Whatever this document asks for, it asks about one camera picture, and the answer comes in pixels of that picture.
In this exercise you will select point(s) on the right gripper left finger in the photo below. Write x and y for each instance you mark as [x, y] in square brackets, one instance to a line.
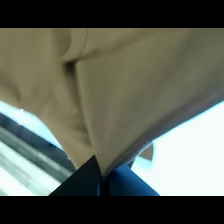
[85, 181]

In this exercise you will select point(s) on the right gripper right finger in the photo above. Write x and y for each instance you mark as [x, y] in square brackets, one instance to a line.
[128, 185]

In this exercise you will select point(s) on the beige garment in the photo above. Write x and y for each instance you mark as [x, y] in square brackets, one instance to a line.
[126, 86]

